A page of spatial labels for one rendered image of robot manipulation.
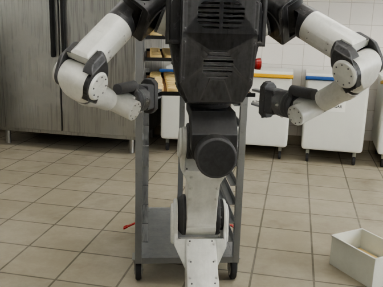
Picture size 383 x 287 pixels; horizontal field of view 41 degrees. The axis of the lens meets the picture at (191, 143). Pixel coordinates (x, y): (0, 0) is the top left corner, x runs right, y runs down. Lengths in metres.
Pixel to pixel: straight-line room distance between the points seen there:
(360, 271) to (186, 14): 1.71
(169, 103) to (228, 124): 3.23
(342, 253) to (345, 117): 2.03
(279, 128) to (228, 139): 3.15
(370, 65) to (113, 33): 0.68
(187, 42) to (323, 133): 3.31
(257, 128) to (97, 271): 2.41
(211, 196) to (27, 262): 1.32
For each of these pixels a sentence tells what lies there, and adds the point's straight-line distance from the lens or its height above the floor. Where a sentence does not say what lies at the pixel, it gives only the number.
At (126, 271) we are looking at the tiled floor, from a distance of 2.60.
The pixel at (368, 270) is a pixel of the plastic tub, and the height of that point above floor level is 0.09.
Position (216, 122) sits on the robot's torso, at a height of 0.94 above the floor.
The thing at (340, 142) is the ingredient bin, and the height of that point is 0.21.
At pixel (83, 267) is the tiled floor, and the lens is 2.65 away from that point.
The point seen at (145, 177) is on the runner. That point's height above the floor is 0.50.
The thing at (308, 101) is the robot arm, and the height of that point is 0.98.
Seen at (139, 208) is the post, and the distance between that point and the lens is 2.29.
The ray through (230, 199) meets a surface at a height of 0.41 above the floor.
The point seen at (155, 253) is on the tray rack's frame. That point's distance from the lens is 2.43.
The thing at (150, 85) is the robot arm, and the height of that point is 1.00.
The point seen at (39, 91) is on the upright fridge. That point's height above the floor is 0.53.
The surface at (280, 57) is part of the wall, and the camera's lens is 5.12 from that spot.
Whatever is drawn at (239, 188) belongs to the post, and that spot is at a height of 0.49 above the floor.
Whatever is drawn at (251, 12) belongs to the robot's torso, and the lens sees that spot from 1.35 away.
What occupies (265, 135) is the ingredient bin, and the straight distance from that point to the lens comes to 4.57.
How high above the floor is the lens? 1.22
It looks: 14 degrees down
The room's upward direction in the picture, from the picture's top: 2 degrees clockwise
